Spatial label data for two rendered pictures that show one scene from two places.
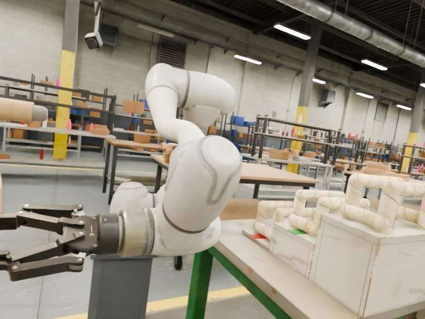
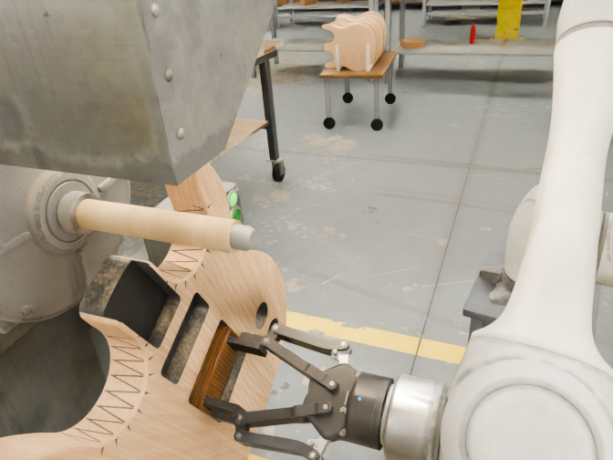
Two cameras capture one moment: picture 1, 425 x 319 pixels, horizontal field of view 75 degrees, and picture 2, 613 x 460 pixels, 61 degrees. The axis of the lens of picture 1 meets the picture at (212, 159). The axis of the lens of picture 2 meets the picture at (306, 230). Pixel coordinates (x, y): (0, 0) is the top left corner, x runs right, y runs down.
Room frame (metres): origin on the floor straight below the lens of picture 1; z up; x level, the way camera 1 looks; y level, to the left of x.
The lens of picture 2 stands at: (0.23, -0.09, 1.50)
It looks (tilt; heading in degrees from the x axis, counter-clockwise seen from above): 31 degrees down; 52
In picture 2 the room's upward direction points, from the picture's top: 5 degrees counter-clockwise
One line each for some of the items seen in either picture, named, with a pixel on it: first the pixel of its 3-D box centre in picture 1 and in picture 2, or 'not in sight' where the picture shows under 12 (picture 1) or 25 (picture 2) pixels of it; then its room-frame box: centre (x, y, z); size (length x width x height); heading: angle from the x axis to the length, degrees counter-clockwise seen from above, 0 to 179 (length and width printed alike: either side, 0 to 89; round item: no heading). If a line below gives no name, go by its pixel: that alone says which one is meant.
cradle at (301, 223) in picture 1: (304, 225); not in sight; (0.75, -0.28, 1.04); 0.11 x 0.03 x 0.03; 29
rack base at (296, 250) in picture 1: (324, 245); not in sight; (0.79, -0.36, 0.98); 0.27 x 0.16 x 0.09; 119
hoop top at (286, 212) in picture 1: (298, 212); not in sight; (0.90, -0.31, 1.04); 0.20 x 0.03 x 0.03; 118
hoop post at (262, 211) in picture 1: (260, 218); not in sight; (0.93, -0.19, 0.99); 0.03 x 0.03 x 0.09
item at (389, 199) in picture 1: (386, 210); not in sight; (0.58, -0.38, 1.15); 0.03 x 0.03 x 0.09
